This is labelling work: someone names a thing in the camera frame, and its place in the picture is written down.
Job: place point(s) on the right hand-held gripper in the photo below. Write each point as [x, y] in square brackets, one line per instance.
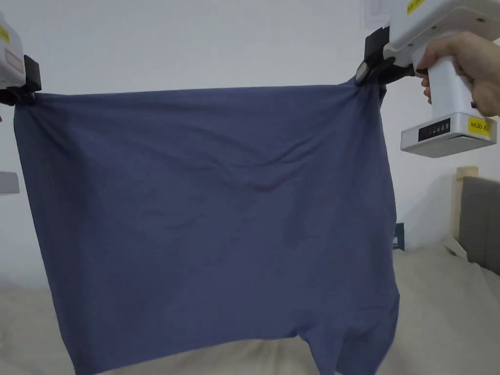
[425, 23]

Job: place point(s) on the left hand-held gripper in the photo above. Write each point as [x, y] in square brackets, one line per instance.
[11, 66]

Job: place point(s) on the dark blue shirt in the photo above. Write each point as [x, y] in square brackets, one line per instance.
[211, 218]

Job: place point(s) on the person's right hand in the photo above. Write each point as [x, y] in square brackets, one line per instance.
[480, 62]

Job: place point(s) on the small dark box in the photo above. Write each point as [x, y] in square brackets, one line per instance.
[398, 236]

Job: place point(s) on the grey padded headboard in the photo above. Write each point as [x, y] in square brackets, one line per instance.
[482, 222]

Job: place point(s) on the bed with beige sheet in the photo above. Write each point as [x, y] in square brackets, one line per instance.
[437, 312]

